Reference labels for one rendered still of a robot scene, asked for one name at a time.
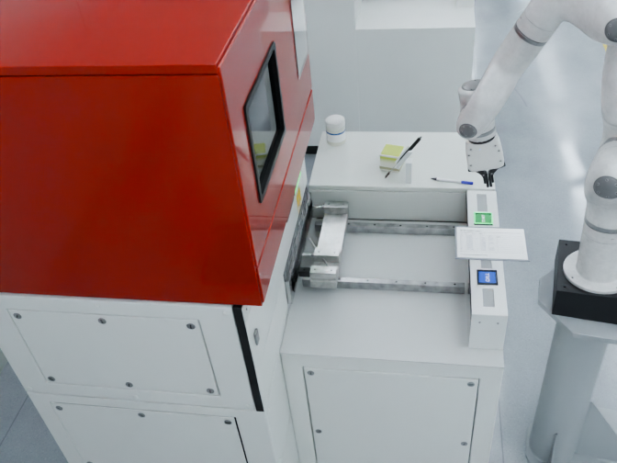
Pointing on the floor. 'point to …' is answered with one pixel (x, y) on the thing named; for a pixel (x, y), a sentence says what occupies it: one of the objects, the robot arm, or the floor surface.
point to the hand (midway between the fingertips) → (488, 179)
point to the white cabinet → (390, 409)
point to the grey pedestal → (572, 392)
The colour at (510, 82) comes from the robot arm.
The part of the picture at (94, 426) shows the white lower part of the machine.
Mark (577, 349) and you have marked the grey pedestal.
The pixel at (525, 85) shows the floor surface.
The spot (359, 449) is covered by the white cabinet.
